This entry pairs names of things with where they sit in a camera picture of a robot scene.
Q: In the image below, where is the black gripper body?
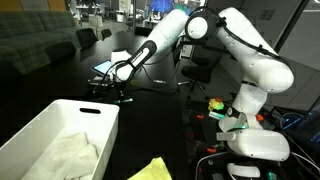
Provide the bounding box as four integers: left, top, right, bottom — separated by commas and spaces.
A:
108, 80, 130, 98

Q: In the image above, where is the green whiteboard marker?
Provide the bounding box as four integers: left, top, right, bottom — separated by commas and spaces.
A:
113, 97, 134, 105

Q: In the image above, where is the white terry cloth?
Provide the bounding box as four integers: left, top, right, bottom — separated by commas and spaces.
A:
21, 131, 102, 180

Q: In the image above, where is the yellow microfibre cloth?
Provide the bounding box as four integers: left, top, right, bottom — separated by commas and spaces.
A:
127, 156, 174, 180

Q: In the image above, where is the white plastic box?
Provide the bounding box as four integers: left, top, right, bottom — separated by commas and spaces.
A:
0, 98, 120, 180

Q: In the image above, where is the tablet with bright screen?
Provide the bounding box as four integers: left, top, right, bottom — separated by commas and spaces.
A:
91, 59, 116, 78

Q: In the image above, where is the white floor lamp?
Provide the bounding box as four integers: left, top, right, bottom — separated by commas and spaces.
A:
88, 14, 104, 38

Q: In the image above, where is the blue background screen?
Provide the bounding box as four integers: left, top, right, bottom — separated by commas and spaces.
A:
148, 0, 176, 14

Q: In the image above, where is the colourful toy block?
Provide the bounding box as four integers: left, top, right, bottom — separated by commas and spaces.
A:
207, 97, 225, 113

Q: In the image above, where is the teal flat object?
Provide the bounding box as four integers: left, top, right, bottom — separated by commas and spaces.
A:
208, 111, 225, 120

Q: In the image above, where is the green plaid sofa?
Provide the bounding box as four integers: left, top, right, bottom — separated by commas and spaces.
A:
0, 10, 84, 75

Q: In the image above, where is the black cable white tag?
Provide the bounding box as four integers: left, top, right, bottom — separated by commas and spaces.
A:
141, 64, 181, 96

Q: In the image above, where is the black clamp orange handle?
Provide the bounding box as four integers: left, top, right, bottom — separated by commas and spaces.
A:
204, 146, 218, 155

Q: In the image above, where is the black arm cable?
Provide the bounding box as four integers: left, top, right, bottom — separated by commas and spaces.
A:
186, 6, 294, 69

